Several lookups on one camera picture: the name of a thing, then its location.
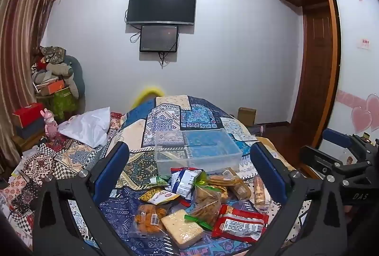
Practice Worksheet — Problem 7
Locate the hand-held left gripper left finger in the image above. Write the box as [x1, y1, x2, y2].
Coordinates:
[32, 141, 140, 256]

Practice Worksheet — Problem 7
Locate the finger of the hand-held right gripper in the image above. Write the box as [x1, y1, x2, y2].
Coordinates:
[322, 128, 356, 156]
[299, 145, 350, 182]

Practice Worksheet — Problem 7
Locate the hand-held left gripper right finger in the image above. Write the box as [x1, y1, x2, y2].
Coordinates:
[246, 142, 350, 256]

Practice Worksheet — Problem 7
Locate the brown biscuit packet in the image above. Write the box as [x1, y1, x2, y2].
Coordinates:
[207, 168, 253, 201]

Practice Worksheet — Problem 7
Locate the orange fried snack bag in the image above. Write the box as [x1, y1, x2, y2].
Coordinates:
[132, 203, 168, 238]

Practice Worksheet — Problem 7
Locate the red snack packet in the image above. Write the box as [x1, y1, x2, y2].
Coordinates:
[211, 204, 269, 243]

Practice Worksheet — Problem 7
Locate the clear plastic storage container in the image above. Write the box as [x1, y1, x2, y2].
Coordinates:
[154, 128, 243, 176]

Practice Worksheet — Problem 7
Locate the blue white snack packet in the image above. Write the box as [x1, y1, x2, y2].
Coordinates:
[170, 167, 203, 207]

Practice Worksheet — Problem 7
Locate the yellow sponge cake packet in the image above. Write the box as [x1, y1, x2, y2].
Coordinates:
[161, 209, 205, 248]

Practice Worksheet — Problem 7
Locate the clear tube of biscuits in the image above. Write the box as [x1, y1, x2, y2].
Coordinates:
[253, 174, 272, 207]

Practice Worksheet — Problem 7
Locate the white pillow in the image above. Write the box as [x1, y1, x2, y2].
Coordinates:
[59, 106, 112, 148]

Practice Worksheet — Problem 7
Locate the yellow white snack packet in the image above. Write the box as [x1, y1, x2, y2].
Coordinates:
[140, 188, 180, 205]

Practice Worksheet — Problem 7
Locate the cardboard box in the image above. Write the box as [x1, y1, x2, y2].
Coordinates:
[237, 107, 257, 127]

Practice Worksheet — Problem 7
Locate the white wardrobe sliding door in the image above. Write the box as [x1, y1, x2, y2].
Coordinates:
[321, 0, 379, 157]

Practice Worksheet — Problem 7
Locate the clear bag of crackers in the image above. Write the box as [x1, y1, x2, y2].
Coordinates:
[184, 184, 227, 230]

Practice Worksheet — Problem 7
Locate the patterned bed sheet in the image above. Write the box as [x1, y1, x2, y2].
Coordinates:
[0, 112, 125, 246]

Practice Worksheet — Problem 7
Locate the blue patchwork quilt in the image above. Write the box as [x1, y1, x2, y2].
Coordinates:
[96, 95, 299, 256]

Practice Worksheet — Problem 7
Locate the wooden door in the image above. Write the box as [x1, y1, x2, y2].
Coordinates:
[289, 5, 334, 134]

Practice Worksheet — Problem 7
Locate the pink doll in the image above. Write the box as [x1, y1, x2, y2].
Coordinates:
[40, 108, 59, 143]

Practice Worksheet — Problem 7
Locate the yellow hoop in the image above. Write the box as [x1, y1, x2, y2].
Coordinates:
[132, 87, 165, 108]

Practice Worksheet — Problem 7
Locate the dark grey box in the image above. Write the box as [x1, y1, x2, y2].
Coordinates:
[15, 118, 47, 140]

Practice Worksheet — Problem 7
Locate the orange box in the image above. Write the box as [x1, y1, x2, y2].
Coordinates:
[39, 79, 66, 96]

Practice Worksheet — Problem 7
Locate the red box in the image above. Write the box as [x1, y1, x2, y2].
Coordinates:
[12, 102, 45, 128]

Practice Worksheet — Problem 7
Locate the dark patterned cloth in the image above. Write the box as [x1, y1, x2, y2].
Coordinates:
[39, 46, 67, 65]

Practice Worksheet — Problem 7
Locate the striped brown curtain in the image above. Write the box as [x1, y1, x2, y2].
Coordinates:
[0, 0, 68, 169]

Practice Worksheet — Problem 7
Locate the small wall monitor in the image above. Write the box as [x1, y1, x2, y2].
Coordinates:
[139, 25, 179, 53]

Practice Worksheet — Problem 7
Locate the wall television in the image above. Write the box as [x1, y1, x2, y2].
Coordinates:
[125, 0, 197, 26]

